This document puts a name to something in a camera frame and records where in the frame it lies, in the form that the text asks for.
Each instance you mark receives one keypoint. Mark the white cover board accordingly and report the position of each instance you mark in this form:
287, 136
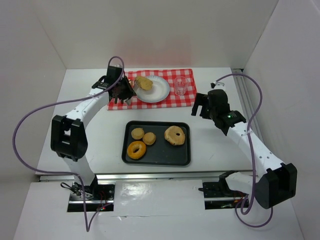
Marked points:
157, 198

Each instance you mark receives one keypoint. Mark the white paper plate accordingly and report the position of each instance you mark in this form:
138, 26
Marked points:
158, 93

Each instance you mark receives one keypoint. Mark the metal base rail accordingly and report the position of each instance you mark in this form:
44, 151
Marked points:
214, 196

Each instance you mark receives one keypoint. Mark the pale bagel with hole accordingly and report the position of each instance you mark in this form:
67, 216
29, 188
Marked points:
175, 135

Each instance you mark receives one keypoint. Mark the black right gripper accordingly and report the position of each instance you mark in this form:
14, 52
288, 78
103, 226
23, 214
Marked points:
203, 106

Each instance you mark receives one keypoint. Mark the clear plastic cup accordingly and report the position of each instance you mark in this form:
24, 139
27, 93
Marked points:
180, 85

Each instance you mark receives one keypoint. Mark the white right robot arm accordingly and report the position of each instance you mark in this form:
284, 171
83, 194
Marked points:
272, 181

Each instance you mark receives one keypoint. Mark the red white checkered cloth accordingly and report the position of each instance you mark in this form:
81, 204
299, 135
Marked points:
172, 100

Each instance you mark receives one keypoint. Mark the metal tongs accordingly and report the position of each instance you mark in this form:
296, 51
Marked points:
134, 88

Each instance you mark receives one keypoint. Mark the black baking tray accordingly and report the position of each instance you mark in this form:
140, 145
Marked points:
161, 153

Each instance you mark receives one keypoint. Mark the orange glazed donut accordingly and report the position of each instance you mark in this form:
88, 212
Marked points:
136, 150

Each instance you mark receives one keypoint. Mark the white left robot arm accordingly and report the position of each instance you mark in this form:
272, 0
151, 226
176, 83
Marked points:
68, 132

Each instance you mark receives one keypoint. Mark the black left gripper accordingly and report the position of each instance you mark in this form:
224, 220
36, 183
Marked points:
121, 91

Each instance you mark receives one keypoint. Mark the small round bun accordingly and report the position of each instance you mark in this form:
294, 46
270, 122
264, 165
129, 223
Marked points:
149, 138
137, 133

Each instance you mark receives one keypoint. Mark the speckled bread slice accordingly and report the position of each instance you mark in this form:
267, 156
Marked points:
143, 82

